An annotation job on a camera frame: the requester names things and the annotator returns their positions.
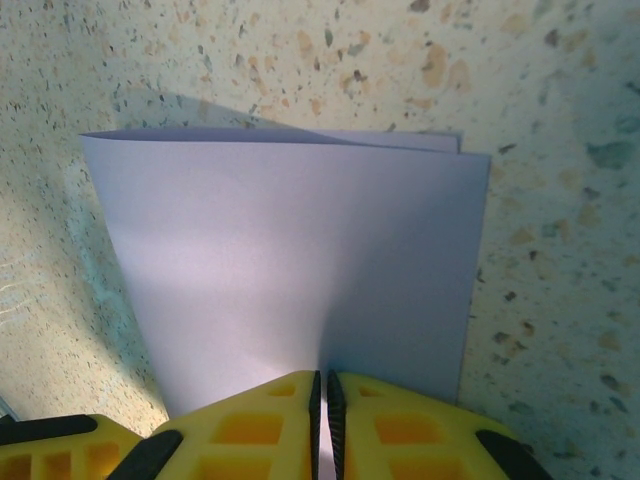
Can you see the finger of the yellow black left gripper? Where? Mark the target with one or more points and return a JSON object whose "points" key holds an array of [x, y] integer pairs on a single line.
{"points": [[60, 455]]}

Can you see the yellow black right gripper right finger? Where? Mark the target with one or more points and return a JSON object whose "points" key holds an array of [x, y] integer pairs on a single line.
{"points": [[410, 440]]}

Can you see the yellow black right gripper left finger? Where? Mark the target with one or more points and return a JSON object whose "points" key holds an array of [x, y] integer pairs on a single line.
{"points": [[250, 435]]}

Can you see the purple paper sheet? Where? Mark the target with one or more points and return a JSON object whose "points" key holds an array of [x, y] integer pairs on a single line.
{"points": [[300, 250]]}

